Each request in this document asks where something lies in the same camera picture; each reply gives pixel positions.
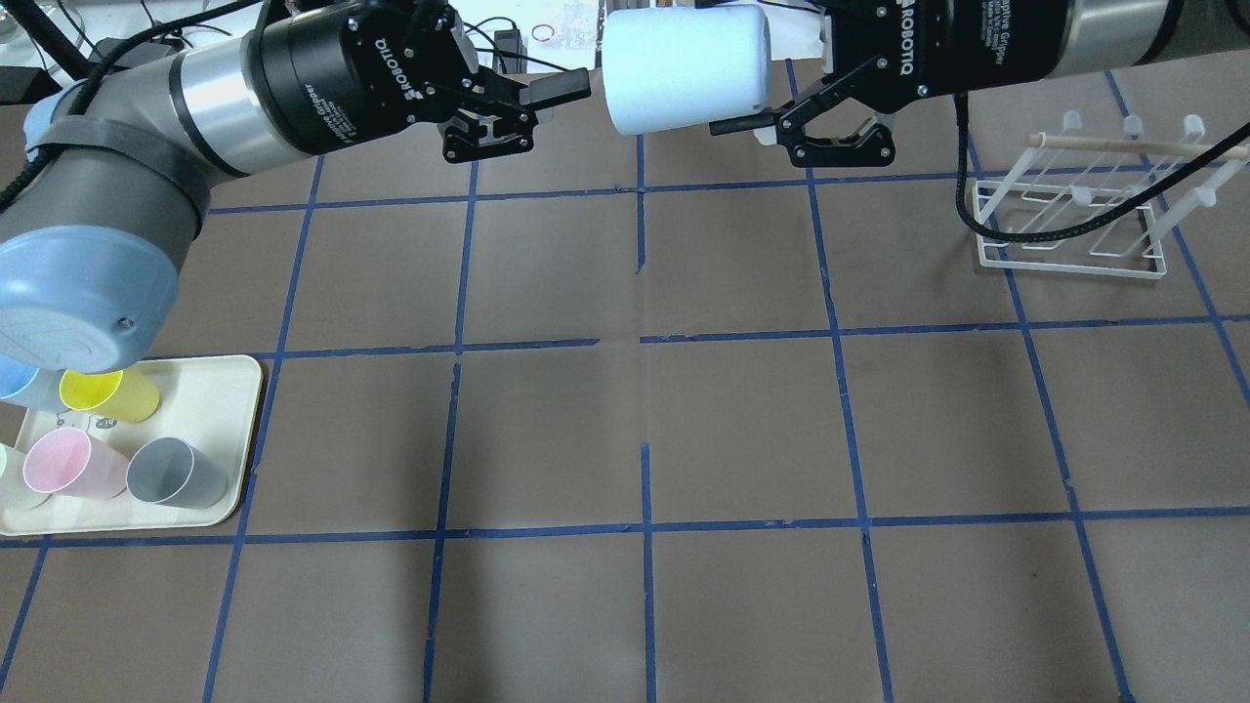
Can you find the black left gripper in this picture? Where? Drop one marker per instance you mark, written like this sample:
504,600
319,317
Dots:
327,83

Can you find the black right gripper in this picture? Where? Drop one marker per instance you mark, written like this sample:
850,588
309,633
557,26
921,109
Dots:
962,47

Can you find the light blue plastic cup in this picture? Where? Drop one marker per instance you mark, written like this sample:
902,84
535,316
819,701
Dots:
669,68

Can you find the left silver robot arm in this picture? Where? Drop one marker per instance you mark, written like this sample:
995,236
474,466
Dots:
120,167

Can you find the yellow plastic cup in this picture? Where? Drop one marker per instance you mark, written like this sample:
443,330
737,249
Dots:
128,395

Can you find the grey plastic cup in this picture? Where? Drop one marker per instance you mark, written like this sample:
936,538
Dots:
169,471

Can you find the blue plastic cup on tray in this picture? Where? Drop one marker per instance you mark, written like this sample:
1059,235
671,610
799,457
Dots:
31,387

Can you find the pink plastic cup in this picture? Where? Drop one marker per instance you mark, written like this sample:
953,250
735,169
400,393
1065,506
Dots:
68,462

